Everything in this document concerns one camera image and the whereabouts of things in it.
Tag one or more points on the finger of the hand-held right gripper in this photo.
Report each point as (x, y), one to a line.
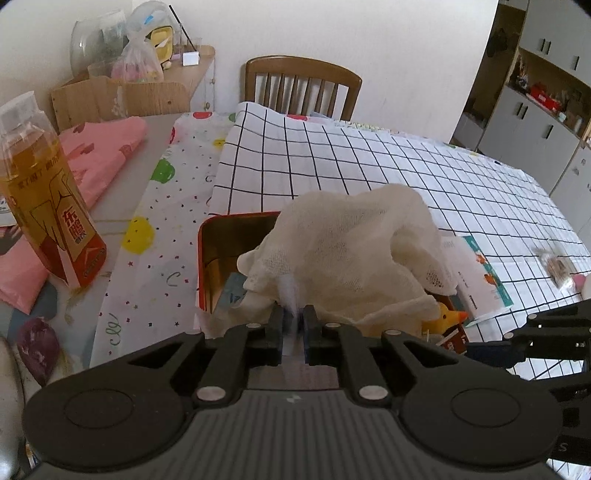
(496, 355)
(554, 332)

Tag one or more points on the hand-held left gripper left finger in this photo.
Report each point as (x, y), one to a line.
(278, 339)

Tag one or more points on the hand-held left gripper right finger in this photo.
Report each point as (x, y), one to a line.
(308, 341)

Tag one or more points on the white gauze cloth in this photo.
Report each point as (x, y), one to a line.
(351, 249)

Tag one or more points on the red tin box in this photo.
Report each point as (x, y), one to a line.
(226, 249)

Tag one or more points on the pink white soft toy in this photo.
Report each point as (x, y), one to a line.
(584, 286)

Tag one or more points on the yellow rubber duck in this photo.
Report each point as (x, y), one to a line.
(445, 318)

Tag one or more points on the small snack packet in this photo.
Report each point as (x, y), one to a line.
(554, 267)

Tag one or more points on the blue packet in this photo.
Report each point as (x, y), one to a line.
(233, 293)

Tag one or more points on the teal and white box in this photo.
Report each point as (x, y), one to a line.
(480, 281)

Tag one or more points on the polka dot tablecloth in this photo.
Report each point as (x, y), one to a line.
(161, 221)

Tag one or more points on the white black checked cloth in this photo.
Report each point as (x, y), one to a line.
(369, 157)

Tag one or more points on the grey printed table cover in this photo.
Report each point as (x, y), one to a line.
(60, 323)

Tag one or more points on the pink cloth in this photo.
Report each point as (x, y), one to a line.
(106, 152)

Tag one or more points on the wooden chair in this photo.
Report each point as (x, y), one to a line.
(302, 69)

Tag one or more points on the orange tea bottle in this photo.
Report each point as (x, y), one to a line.
(41, 194)

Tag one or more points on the wooden grey drawer dresser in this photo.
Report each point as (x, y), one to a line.
(203, 55)

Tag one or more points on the small white box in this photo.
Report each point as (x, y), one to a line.
(191, 58)

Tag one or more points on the clear plastic bag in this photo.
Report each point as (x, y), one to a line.
(136, 64)

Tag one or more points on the yellow tissue box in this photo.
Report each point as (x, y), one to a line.
(161, 44)

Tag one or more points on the thin black stick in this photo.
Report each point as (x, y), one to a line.
(182, 27)

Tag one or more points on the glass jar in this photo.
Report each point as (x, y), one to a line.
(94, 41)

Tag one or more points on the grey wall cabinet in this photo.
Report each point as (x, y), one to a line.
(531, 115)

